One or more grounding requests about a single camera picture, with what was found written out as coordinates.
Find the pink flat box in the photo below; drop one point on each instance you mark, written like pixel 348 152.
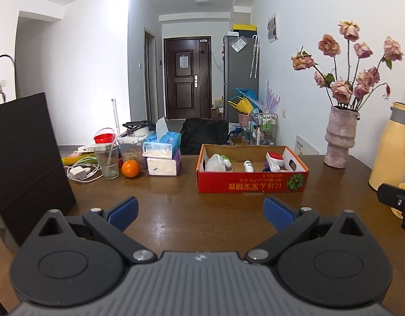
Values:
pixel 87 148

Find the dark brown entrance door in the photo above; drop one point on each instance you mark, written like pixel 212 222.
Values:
pixel 186 79

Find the pink textured vase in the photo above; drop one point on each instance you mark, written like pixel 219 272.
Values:
pixel 340 138

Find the orange cardboard box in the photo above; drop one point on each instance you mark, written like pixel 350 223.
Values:
pixel 252 182

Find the grey refrigerator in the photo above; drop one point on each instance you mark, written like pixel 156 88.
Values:
pixel 238 72

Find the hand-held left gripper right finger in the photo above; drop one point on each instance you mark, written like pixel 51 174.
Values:
pixel 280 214

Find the clear glass cup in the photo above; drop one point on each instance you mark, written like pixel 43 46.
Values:
pixel 107 164

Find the black paper bag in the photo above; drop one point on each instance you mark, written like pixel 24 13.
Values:
pixel 28 164

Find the black folding chair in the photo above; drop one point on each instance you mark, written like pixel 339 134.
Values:
pixel 204 136

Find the white plastic jug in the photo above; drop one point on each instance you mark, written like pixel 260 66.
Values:
pixel 215 164

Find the dried pink rose bouquet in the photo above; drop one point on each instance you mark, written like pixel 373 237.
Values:
pixel 342 90

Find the pink plastic basket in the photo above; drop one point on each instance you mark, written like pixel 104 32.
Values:
pixel 243 118

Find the yellow banana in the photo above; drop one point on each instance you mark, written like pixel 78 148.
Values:
pixel 74 159

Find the yellow and black box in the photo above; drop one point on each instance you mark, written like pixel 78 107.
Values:
pixel 244 28

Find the white and blue sack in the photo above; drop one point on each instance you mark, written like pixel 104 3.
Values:
pixel 234 130

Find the purple tissue pack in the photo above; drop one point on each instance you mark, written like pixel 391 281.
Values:
pixel 163 168

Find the white folded umbrella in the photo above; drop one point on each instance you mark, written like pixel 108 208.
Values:
pixel 254 56

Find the small white bottle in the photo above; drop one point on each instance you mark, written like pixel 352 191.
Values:
pixel 248 167

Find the orange fruit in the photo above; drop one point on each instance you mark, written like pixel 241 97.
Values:
pixel 130 169

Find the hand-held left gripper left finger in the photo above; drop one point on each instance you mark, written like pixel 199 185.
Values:
pixel 123 212

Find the green and white bottle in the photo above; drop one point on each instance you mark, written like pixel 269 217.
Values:
pixel 227 162

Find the blue plastic dustpan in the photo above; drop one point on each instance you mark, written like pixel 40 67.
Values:
pixel 245 92

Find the yellow thermos jug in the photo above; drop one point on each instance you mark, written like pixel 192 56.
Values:
pixel 391 151

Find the blue tissue pack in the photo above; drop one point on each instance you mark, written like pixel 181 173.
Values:
pixel 163 143

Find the purple toy wings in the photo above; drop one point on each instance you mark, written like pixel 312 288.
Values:
pixel 273 100

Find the small open cardboard box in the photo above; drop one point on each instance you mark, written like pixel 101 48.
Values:
pixel 238 141

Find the white flat board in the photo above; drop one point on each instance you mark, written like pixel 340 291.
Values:
pixel 306 146

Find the red plastic bucket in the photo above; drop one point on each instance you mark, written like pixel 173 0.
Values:
pixel 104 137

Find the black folding stand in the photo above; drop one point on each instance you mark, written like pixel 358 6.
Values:
pixel 138 126

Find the clear bag on refrigerator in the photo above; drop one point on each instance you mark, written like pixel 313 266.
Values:
pixel 238 44

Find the clear food storage container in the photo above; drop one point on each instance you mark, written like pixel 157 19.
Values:
pixel 133 153

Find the round ceiling light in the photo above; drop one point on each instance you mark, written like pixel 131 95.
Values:
pixel 202 2

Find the white wall electrical panel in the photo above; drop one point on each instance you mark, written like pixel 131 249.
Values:
pixel 272 28

